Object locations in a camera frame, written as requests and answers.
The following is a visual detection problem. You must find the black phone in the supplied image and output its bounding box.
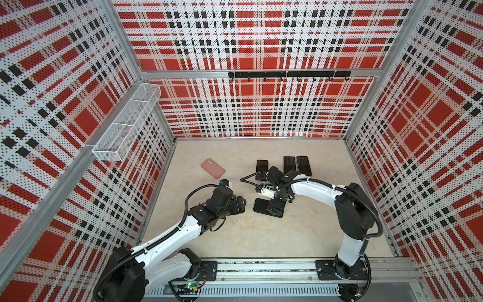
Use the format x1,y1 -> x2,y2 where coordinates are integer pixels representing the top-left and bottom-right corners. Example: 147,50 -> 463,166
296,156 -> 313,177
283,156 -> 297,174
253,198 -> 283,218
255,159 -> 269,181

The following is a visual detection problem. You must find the pink phone case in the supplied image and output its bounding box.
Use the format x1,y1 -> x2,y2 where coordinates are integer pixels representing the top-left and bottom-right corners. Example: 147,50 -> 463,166
201,158 -> 226,179

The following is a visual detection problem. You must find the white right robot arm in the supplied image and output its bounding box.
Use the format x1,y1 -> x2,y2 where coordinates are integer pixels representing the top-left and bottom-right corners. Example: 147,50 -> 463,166
240,166 -> 383,280

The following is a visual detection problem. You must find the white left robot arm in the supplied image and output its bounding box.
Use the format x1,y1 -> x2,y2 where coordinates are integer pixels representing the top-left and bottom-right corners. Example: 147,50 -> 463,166
93,182 -> 247,301

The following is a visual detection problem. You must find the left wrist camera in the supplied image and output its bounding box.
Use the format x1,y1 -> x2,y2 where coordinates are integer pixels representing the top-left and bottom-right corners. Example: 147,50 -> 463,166
210,179 -> 234,208

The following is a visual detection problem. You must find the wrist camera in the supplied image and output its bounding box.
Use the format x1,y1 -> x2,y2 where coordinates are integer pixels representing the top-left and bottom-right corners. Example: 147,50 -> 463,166
210,179 -> 234,208
255,166 -> 300,188

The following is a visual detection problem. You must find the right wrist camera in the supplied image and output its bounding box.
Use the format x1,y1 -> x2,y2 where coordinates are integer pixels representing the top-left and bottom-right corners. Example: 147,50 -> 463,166
255,166 -> 300,188

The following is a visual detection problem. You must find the white wire mesh basket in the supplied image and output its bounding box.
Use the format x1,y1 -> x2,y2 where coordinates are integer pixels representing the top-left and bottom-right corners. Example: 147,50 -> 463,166
93,83 -> 161,162

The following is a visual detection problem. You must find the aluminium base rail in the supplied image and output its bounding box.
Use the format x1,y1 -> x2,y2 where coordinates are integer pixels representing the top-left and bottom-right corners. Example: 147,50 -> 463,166
141,257 -> 430,301

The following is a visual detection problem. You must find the black hook rail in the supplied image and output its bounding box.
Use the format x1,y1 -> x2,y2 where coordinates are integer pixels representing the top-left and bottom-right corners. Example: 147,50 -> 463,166
228,70 -> 352,79

